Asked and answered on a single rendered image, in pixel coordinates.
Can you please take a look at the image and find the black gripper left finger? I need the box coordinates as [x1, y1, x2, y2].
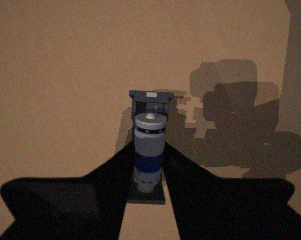
[0, 141, 135, 240]

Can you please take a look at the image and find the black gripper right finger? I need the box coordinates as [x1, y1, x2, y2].
[162, 142, 295, 240]

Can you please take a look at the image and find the grey cylindrical battery with blue band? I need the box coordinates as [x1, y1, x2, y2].
[134, 113, 167, 188]

